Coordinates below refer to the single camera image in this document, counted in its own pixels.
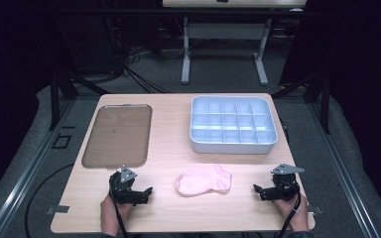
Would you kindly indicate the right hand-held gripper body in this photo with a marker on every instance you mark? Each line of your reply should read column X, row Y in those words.
column 282, row 188

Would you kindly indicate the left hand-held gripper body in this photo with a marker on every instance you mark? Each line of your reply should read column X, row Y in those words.
column 123, row 191

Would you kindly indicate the pink sock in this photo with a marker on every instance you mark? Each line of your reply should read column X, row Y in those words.
column 203, row 181

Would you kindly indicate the person's right hand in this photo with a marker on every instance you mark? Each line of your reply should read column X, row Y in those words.
column 296, row 213

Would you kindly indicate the person's left hand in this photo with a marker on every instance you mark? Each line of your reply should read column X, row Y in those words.
column 109, row 216

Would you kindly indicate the metal tray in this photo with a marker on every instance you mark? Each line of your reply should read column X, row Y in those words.
column 117, row 135

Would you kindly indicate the white divided storage box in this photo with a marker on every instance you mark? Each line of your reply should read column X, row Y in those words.
column 233, row 124

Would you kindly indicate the black metal stand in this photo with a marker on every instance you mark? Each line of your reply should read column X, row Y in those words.
column 61, row 89
column 317, row 89

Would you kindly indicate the white-legged desk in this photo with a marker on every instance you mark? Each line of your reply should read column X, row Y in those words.
column 225, row 31

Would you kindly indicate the metal table bracket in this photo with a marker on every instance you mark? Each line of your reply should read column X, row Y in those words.
column 58, row 209
column 315, row 209

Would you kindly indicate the aluminium floor rail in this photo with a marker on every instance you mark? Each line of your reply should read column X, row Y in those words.
column 344, row 172
column 23, row 175

